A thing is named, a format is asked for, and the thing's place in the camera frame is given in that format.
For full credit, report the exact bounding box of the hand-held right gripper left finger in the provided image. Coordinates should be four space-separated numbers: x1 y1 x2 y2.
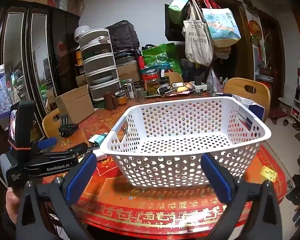
15 152 98 240

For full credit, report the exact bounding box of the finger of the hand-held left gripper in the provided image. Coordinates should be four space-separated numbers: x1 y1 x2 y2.
39 142 95 159
31 137 57 153

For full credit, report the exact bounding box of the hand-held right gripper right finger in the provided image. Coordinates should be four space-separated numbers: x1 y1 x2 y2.
201 152 283 240

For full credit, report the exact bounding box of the teal charger plug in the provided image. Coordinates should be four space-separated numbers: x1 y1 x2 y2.
89 134 107 147

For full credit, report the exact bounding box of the white perforated plastic basket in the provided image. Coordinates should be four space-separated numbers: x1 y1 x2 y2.
100 97 272 188

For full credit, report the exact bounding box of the person's left hand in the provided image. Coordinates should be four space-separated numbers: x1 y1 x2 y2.
5 187 24 224

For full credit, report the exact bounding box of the wooden chair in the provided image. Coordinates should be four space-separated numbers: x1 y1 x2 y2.
42 108 62 139
223 78 271 123
165 72 184 83

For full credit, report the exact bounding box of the black clamp holder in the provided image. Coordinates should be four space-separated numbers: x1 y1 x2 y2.
58 114 78 137

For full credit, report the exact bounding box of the open cardboard box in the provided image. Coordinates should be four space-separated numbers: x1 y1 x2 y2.
54 84 95 124

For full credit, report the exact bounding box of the yellow square sticker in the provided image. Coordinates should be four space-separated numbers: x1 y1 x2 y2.
260 165 278 182

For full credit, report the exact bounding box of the brown ceramic pitcher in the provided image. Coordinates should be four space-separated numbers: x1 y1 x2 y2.
102 91 119 110

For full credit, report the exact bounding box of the red patterned tablecloth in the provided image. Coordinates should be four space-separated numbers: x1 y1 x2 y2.
44 90 288 230

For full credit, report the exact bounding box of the blue and white paper bag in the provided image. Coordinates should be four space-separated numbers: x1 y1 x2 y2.
231 94 265 123

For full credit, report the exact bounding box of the dark wooden wardrobe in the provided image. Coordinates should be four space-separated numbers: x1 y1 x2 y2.
0 1 81 140

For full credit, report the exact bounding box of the empty glass jar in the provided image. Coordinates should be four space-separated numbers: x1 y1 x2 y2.
134 86 145 102

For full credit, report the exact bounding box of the white power strip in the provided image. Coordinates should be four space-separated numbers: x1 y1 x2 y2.
190 82 209 90

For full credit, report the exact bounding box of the stacked plastic drawer organizer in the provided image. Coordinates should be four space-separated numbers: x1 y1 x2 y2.
78 28 122 103

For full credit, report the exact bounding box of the white plastic bag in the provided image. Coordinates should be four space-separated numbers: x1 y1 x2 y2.
206 67 224 94

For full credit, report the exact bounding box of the brown cardboard box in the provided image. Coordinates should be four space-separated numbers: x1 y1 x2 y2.
115 60 140 83

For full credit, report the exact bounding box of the glass jar with red lid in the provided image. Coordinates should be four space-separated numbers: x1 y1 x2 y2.
145 69 161 96

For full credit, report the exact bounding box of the white helmet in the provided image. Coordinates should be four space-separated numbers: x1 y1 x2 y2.
74 25 92 43

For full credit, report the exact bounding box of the potted plant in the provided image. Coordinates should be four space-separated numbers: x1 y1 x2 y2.
251 34 274 77

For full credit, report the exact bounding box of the black bag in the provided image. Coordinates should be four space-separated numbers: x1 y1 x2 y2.
105 20 140 53

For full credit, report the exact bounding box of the green shopping bag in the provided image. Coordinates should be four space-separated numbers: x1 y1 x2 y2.
142 42 183 74

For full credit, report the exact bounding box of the plastic wrapped bundle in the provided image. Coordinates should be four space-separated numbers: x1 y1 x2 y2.
49 0 85 18

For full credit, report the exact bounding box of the beige canvas tote bag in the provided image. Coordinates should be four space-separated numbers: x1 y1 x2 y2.
182 0 214 67

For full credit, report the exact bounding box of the printed blue green tote bag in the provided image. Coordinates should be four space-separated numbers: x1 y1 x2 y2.
201 6 242 48

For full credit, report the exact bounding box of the green gift bag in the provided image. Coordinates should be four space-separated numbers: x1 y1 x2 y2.
168 0 190 20

